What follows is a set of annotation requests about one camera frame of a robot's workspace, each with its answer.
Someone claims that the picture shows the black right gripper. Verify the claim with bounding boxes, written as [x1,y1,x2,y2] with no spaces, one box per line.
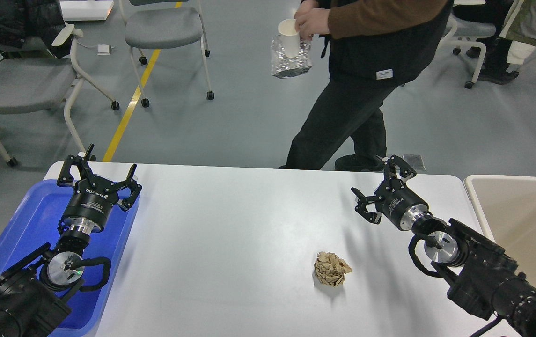
[351,155,434,232]

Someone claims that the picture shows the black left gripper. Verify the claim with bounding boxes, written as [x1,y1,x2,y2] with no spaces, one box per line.
[56,144,143,233]

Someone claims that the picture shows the brown paper ball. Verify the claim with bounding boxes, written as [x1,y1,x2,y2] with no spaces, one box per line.
[314,251,352,286]

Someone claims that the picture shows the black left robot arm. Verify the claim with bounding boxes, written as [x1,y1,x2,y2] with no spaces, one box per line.
[0,147,142,337]

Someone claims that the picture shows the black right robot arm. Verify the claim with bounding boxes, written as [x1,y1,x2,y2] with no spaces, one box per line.
[352,155,536,337]

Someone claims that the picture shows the blue plastic tray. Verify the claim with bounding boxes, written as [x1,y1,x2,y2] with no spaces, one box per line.
[0,180,139,337]

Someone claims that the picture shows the grey chair left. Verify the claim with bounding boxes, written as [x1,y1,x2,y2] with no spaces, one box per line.
[0,24,120,151]

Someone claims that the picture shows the grey chair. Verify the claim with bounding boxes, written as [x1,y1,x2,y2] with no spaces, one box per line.
[442,0,519,89]
[0,24,120,151]
[118,0,215,108]

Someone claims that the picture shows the white power adapter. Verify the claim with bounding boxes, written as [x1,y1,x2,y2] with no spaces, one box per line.
[97,44,112,56]

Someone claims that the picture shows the person in brown sweater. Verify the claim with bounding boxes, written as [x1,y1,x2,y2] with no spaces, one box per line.
[284,0,454,171]

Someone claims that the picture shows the beige plastic bin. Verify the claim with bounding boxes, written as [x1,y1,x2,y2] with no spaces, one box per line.
[464,175,536,288]

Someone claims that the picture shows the silver foil bag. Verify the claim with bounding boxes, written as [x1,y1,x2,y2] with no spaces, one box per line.
[271,36,313,79]

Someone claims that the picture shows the grey chair centre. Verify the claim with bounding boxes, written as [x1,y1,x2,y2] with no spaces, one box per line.
[118,0,215,108]

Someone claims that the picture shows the white flat board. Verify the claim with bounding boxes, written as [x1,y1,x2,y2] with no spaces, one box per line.
[60,0,115,22]

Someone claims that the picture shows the grey chair right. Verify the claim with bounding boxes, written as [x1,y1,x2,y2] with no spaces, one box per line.
[442,0,519,89]

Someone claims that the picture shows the white paper cup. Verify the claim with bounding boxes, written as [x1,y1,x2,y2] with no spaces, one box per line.
[277,19,301,58]

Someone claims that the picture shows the seated person dark trousers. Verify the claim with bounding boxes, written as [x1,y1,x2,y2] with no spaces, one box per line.
[453,0,536,85]

